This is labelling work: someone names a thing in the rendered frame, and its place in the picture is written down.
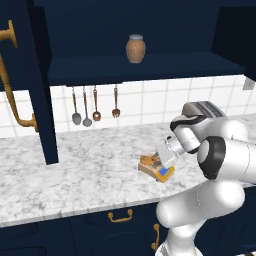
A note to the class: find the brown granola bar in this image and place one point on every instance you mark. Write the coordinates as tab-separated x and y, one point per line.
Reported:
149	160

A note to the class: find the grey wall outlet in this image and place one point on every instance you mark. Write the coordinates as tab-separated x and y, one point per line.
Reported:
248	84

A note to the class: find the wooden hanging fork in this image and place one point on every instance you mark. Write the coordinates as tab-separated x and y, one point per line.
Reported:
115	112

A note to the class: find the grey toaster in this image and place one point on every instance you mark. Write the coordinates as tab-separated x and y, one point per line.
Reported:
206	110

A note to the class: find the navy base cabinet run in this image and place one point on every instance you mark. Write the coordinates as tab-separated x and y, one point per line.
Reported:
33	240

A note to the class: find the brown clay jar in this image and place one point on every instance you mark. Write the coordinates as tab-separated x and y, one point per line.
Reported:
135	50

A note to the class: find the navy wall cabinet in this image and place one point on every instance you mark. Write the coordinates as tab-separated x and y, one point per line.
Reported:
140	71

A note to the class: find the navy drawer front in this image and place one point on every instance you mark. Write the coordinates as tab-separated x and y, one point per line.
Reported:
96	221

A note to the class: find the wooden slotted spoon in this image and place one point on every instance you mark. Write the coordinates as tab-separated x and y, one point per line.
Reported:
96	115

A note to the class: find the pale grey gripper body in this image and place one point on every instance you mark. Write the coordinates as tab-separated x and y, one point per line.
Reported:
165	154

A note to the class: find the grey hanging spoon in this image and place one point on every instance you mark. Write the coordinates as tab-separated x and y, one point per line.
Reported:
76	117

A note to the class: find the navy base cabinet door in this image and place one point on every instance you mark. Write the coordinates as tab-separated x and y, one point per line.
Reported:
116	245

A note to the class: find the grey hanging ladle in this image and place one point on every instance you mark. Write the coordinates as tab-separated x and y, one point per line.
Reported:
87	121

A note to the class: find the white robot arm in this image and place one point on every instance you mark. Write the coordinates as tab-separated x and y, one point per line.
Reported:
216	196

